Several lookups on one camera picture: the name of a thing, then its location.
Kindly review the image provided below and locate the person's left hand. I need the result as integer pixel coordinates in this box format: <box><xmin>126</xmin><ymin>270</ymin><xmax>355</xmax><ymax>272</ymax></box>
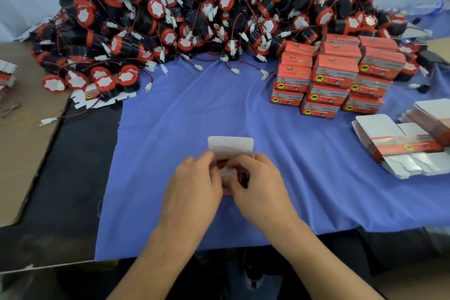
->
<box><xmin>160</xmin><ymin>150</ymin><xmax>225</xmax><ymax>241</ymax></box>

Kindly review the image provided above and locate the person's right hand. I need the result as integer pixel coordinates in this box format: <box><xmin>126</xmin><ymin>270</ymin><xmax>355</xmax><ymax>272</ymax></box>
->
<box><xmin>224</xmin><ymin>153</ymin><xmax>300</xmax><ymax>237</ymax></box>

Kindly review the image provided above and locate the single red black buzzer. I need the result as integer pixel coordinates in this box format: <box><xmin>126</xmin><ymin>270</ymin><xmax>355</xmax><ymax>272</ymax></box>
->
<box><xmin>224</xmin><ymin>163</ymin><xmax>250</xmax><ymax>188</ymax></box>

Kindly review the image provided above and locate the orange white paper box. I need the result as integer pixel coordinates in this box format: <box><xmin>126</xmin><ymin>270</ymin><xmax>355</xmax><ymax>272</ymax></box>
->
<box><xmin>300</xmin><ymin>99</ymin><xmax>341</xmax><ymax>119</ymax></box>
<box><xmin>349</xmin><ymin>73</ymin><xmax>394</xmax><ymax>98</ymax></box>
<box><xmin>313</xmin><ymin>53</ymin><xmax>360</xmax><ymax>89</ymax></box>
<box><xmin>359</xmin><ymin>35</ymin><xmax>400</xmax><ymax>52</ymax></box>
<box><xmin>207</xmin><ymin>135</ymin><xmax>255</xmax><ymax>196</ymax></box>
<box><xmin>275</xmin><ymin>64</ymin><xmax>313</xmax><ymax>94</ymax></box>
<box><xmin>358</xmin><ymin>46</ymin><xmax>407</xmax><ymax>80</ymax></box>
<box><xmin>280</xmin><ymin>52</ymin><xmax>315</xmax><ymax>69</ymax></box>
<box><xmin>285</xmin><ymin>41</ymin><xmax>317</xmax><ymax>58</ymax></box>
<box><xmin>342</xmin><ymin>92</ymin><xmax>386</xmax><ymax>115</ymax></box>
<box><xmin>321</xmin><ymin>34</ymin><xmax>362</xmax><ymax>58</ymax></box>
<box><xmin>270</xmin><ymin>90</ymin><xmax>305</xmax><ymax>107</ymax></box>
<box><xmin>307</xmin><ymin>84</ymin><xmax>351</xmax><ymax>106</ymax></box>

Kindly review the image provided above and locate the stack of paper boxes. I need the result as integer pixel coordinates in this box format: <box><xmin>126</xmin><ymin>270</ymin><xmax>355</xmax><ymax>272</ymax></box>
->
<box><xmin>0</xmin><ymin>59</ymin><xmax>18</xmax><ymax>91</ymax></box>
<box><xmin>352</xmin><ymin>98</ymin><xmax>450</xmax><ymax>180</ymax></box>

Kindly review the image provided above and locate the pile of black red buzzers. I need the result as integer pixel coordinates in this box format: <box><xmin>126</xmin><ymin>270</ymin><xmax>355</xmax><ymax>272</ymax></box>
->
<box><xmin>28</xmin><ymin>0</ymin><xmax>431</xmax><ymax>95</ymax></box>

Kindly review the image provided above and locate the person's left forearm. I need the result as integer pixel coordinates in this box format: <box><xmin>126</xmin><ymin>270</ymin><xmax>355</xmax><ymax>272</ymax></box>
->
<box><xmin>109</xmin><ymin>229</ymin><xmax>212</xmax><ymax>300</ymax></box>

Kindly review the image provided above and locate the person's right forearm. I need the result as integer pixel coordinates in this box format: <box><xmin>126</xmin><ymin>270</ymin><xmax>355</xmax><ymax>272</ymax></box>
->
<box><xmin>270</xmin><ymin>215</ymin><xmax>384</xmax><ymax>300</ymax></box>

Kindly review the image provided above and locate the blue cloth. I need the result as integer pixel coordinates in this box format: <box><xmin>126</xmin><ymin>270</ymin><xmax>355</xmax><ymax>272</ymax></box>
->
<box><xmin>95</xmin><ymin>15</ymin><xmax>450</xmax><ymax>262</ymax></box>

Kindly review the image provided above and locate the brown cardboard sheet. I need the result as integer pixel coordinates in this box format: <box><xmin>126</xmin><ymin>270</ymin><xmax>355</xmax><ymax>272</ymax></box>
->
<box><xmin>425</xmin><ymin>36</ymin><xmax>450</xmax><ymax>65</ymax></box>
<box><xmin>0</xmin><ymin>42</ymin><xmax>75</xmax><ymax>228</ymax></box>

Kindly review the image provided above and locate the rubber band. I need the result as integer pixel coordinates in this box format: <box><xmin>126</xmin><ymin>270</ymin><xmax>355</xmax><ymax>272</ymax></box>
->
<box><xmin>0</xmin><ymin>101</ymin><xmax>22</xmax><ymax>118</ymax></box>

